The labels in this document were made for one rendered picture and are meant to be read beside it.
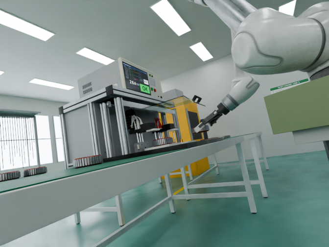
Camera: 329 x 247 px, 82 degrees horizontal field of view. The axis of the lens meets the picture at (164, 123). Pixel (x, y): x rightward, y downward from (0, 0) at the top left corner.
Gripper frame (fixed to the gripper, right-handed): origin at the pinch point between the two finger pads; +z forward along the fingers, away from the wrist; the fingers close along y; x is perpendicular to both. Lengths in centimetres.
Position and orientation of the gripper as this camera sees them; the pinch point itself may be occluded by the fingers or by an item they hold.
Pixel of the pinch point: (200, 129)
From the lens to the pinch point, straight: 120.2
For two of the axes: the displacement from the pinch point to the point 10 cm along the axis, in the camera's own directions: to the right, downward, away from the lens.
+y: 4.8, 0.3, 8.8
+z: -6.6, 6.7, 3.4
